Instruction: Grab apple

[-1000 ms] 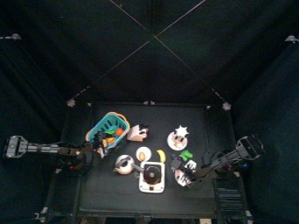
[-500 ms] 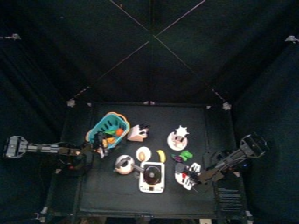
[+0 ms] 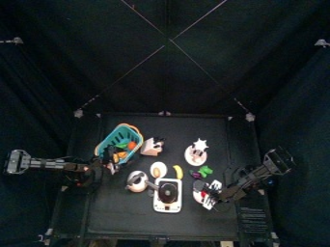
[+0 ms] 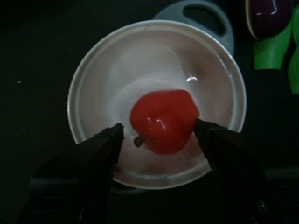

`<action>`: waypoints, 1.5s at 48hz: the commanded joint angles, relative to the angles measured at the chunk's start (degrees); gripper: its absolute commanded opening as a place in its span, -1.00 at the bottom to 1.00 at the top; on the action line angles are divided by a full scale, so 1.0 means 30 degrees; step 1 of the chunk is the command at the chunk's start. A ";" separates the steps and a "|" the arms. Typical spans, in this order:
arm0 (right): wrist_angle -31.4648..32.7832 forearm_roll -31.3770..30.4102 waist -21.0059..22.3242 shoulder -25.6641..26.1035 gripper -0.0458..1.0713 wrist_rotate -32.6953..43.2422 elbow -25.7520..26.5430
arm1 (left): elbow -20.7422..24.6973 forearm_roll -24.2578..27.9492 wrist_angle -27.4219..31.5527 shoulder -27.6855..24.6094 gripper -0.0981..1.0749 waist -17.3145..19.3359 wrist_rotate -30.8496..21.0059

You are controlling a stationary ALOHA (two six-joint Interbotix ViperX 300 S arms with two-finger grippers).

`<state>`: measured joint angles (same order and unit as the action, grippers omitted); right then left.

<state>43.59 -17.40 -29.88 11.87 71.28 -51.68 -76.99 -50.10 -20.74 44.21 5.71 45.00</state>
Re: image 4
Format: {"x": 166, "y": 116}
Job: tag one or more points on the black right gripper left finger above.
{"x": 81, "y": 175}

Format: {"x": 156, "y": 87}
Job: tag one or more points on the green toy leaf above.
{"x": 270, "y": 52}
{"x": 294, "y": 64}

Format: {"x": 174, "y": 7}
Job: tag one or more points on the purple toy eggplant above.
{"x": 268, "y": 17}

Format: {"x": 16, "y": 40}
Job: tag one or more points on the red toy apple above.
{"x": 163, "y": 119}

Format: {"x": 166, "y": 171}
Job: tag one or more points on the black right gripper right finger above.
{"x": 240, "y": 180}

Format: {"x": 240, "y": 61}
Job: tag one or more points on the white bowl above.
{"x": 155, "y": 64}

